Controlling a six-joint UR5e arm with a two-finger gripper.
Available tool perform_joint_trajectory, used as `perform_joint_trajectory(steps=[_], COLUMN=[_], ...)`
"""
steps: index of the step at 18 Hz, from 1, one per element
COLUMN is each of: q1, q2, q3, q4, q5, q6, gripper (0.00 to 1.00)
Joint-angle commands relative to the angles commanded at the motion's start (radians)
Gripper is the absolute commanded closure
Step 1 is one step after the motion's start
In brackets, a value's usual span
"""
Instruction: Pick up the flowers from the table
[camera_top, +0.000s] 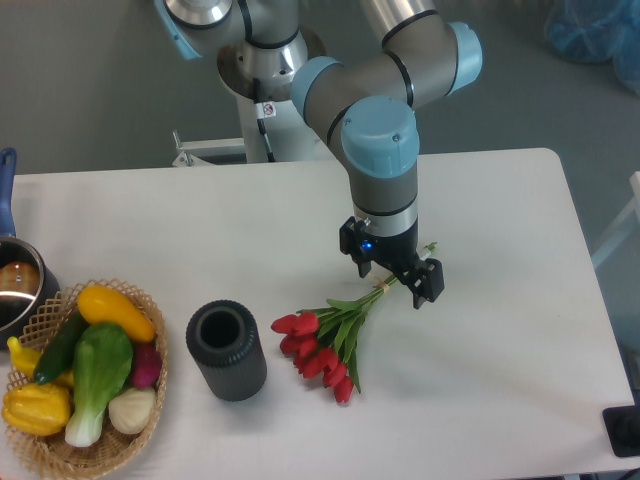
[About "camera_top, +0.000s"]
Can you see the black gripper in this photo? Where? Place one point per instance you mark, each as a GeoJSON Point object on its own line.
{"type": "Point", "coordinates": [397, 254]}

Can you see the red tulip bouquet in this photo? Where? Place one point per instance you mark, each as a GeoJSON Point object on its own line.
{"type": "Point", "coordinates": [323, 342]}

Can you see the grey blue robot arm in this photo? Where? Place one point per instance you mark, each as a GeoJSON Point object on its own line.
{"type": "Point", "coordinates": [363, 114]}

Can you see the dark grey ribbed vase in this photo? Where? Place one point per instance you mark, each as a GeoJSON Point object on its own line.
{"type": "Point", "coordinates": [223, 339]}

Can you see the purple red onion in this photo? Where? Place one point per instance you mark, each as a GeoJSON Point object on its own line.
{"type": "Point", "coordinates": [146, 366]}

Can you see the black device at edge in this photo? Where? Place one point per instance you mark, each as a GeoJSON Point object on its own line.
{"type": "Point", "coordinates": [622, 426]}

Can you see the yellow squash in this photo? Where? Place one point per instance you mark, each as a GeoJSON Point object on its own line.
{"type": "Point", "coordinates": [100, 304]}

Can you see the white garlic bulb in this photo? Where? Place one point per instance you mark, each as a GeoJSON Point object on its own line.
{"type": "Point", "coordinates": [130, 411]}

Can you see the green bok choy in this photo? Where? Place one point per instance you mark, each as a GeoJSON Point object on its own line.
{"type": "Point", "coordinates": [102, 363]}

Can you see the blue plastic bag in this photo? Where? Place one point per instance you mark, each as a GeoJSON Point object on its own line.
{"type": "Point", "coordinates": [598, 32]}

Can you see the woven wicker basket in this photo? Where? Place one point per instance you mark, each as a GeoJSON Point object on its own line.
{"type": "Point", "coordinates": [51, 457]}

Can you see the dark green cucumber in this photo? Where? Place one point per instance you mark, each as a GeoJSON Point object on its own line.
{"type": "Point", "coordinates": [58, 356]}

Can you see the small yellow gourd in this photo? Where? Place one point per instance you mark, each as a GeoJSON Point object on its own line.
{"type": "Point", "coordinates": [25, 360]}

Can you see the yellow bell pepper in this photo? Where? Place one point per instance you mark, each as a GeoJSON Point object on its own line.
{"type": "Point", "coordinates": [40, 410]}

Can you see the white metal frame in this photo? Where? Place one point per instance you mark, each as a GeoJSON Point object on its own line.
{"type": "Point", "coordinates": [620, 228]}

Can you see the blue handled saucepan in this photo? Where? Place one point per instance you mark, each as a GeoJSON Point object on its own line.
{"type": "Point", "coordinates": [17, 308]}

